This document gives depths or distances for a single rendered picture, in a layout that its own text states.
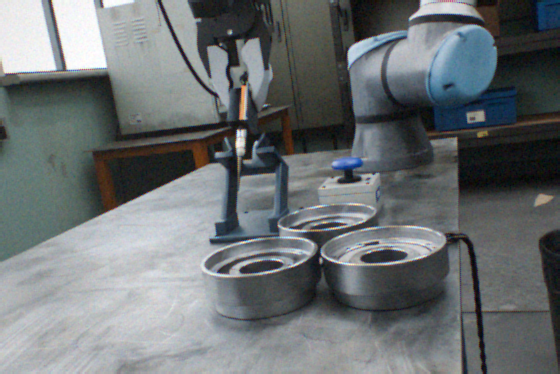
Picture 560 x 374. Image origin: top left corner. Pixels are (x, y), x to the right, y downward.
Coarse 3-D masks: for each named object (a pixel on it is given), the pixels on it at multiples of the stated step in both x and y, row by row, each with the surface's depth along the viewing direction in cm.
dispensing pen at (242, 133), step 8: (248, 72) 76; (240, 80) 76; (240, 88) 73; (232, 96) 73; (240, 96) 73; (232, 104) 73; (240, 104) 72; (232, 112) 72; (240, 112) 72; (232, 120) 72; (240, 120) 72; (232, 128) 74; (240, 128) 73; (240, 136) 72; (240, 144) 72; (240, 152) 72; (240, 160) 72; (240, 168) 71; (240, 176) 71
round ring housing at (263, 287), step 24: (264, 240) 56; (288, 240) 56; (216, 264) 54; (240, 264) 53; (264, 264) 54; (288, 264) 52; (312, 264) 49; (216, 288) 48; (240, 288) 47; (264, 288) 47; (288, 288) 47; (312, 288) 50; (240, 312) 48; (264, 312) 48
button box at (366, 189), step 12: (336, 180) 77; (348, 180) 74; (360, 180) 75; (372, 180) 74; (324, 192) 74; (336, 192) 73; (348, 192) 73; (360, 192) 72; (372, 192) 72; (324, 204) 74; (372, 204) 72
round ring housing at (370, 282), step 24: (336, 240) 53; (360, 240) 54; (384, 240) 54; (408, 240) 53; (432, 240) 51; (336, 264) 47; (360, 264) 45; (384, 264) 44; (408, 264) 45; (432, 264) 45; (336, 288) 47; (360, 288) 46; (384, 288) 45; (408, 288) 45; (432, 288) 47
